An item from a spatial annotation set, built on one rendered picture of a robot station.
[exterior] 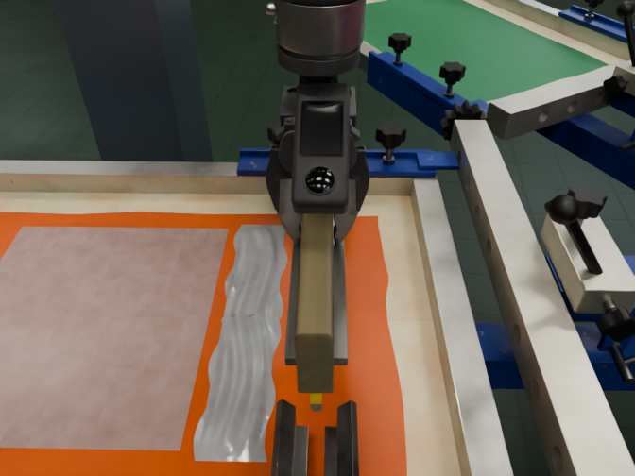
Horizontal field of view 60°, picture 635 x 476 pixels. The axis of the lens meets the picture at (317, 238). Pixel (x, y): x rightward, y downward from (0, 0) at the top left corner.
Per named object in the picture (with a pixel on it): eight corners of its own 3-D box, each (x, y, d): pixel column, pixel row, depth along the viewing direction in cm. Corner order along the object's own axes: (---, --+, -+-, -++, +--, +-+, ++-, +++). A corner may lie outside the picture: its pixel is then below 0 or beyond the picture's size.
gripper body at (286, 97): (354, 138, 59) (361, 23, 51) (357, 185, 52) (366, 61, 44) (283, 137, 59) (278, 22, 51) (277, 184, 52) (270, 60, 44)
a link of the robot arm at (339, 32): (368, 8, 41) (260, 6, 41) (365, 66, 44) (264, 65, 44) (364, -23, 47) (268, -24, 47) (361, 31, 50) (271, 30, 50)
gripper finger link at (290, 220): (301, 215, 64) (314, 147, 58) (300, 250, 59) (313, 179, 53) (274, 212, 63) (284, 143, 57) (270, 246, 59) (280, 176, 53)
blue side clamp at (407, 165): (240, 202, 87) (235, 164, 83) (244, 183, 91) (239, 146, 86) (431, 204, 87) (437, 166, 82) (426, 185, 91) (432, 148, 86)
